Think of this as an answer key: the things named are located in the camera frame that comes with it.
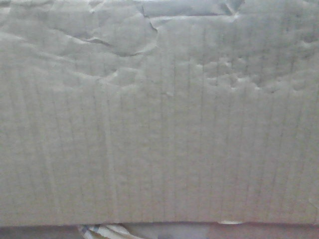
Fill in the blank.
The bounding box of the white blue cable bundle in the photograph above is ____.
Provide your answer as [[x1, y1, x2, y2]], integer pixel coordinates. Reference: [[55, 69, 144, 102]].
[[77, 223, 148, 239]]

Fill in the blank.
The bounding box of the large brown cardboard box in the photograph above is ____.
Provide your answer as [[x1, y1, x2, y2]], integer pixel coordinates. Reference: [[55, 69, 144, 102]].
[[0, 0, 319, 227]]

